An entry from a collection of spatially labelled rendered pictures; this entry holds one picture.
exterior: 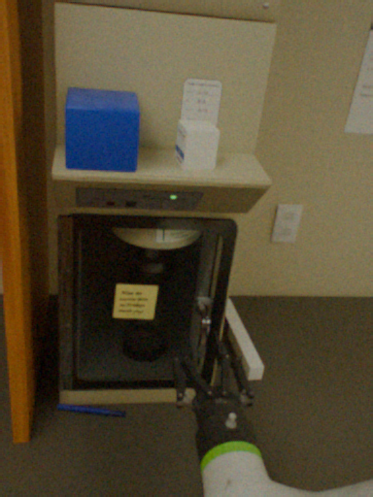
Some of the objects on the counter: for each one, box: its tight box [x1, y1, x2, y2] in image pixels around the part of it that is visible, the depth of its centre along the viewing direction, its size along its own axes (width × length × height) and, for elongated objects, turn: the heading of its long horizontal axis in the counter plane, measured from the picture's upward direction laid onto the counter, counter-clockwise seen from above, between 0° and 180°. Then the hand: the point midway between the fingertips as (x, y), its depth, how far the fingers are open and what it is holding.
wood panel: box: [0, 0, 50, 443], centre depth 91 cm, size 49×3×140 cm, turn 178°
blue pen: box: [57, 404, 125, 417], centre depth 113 cm, size 1×14×1 cm, turn 76°
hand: (202, 346), depth 104 cm, fingers open, 5 cm apart
